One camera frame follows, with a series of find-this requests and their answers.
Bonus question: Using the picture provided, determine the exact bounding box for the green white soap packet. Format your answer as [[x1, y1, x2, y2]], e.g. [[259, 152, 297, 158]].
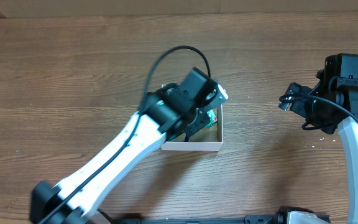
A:
[[206, 110, 218, 128]]

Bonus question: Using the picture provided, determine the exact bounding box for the blue disposable razor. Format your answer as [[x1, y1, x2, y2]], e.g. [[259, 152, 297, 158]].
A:
[[184, 134, 190, 142]]

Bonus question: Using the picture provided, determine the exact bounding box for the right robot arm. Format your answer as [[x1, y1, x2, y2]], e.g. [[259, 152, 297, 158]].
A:
[[279, 53, 358, 223]]

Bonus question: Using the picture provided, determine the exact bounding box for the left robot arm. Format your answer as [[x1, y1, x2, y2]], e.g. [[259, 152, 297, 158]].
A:
[[29, 68, 228, 223]]

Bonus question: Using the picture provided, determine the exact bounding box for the white open cardboard box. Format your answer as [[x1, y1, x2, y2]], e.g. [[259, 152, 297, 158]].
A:
[[162, 104, 223, 152]]

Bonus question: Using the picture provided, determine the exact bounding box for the right black cable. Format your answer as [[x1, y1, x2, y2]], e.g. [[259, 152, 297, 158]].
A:
[[278, 76, 358, 155]]

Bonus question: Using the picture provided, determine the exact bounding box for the black cable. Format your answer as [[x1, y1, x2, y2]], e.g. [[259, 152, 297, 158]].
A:
[[278, 76, 358, 155], [37, 45, 211, 224]]

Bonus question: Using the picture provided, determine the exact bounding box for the left black cable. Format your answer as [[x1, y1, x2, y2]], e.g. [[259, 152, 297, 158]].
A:
[[37, 45, 211, 224]]

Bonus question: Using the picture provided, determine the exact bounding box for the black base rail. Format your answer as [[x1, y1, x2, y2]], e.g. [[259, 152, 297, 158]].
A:
[[98, 210, 290, 224]]

